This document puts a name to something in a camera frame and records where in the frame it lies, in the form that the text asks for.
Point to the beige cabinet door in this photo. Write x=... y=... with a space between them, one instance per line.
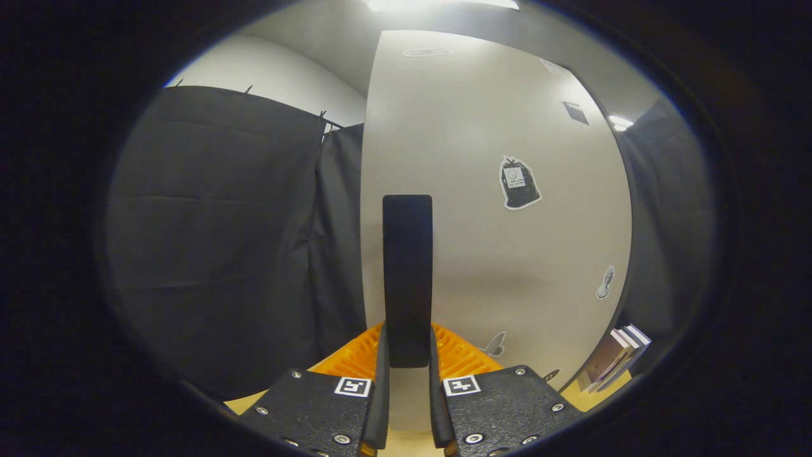
x=495 y=254

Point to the black backdrop cloth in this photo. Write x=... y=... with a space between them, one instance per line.
x=216 y=241

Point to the wide ceiling light panel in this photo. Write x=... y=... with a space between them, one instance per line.
x=444 y=4

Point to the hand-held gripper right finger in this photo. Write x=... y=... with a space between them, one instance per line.
x=501 y=406

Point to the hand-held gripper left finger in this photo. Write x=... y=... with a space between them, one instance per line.
x=317 y=406

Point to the small ceiling light panel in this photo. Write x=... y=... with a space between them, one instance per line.
x=620 y=122

